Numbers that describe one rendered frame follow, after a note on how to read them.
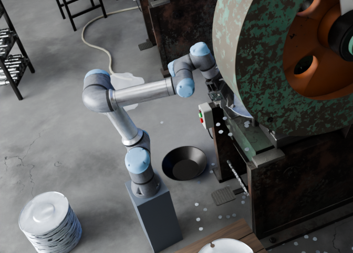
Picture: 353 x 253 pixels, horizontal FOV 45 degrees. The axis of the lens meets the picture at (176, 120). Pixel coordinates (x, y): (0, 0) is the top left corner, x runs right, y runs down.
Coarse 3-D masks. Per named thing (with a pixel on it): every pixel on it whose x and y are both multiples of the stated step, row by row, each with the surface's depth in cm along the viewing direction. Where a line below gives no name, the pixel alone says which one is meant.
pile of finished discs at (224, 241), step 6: (216, 240) 200; (222, 240) 200; (228, 240) 199; (234, 240) 199; (204, 246) 198; (216, 246) 198; (222, 246) 197; (228, 246) 197; (234, 246) 196; (240, 246) 196; (246, 246) 195; (204, 252) 197; (210, 252) 196; (216, 252) 196; (222, 252) 195; (228, 252) 195; (234, 252) 194; (240, 252) 194; (246, 252) 193; (252, 252) 193
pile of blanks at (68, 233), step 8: (72, 216) 248; (64, 224) 239; (72, 224) 247; (80, 224) 263; (24, 232) 239; (48, 232) 235; (56, 232) 238; (64, 232) 241; (72, 232) 248; (80, 232) 258; (32, 240) 241; (40, 240) 237; (48, 240) 239; (56, 240) 241; (64, 240) 244; (72, 240) 249; (40, 248) 244; (48, 248) 243; (56, 248) 244; (64, 248) 247; (72, 248) 252
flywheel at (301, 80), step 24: (336, 0) 134; (312, 24) 136; (336, 24) 132; (288, 48) 139; (312, 48) 143; (336, 48) 133; (288, 72) 146; (312, 72) 150; (336, 72) 153; (312, 96) 157; (336, 96) 158
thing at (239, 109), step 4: (236, 100) 205; (236, 104) 203; (240, 104) 203; (232, 108) 201; (236, 108) 201; (240, 108) 200; (244, 108) 200; (236, 112) 199; (240, 112) 199; (244, 112) 198; (244, 116) 196; (248, 116) 195
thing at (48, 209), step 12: (48, 192) 255; (36, 204) 250; (48, 204) 248; (60, 204) 247; (24, 216) 245; (36, 216) 242; (48, 216) 241; (60, 216) 240; (36, 228) 237; (48, 228) 235
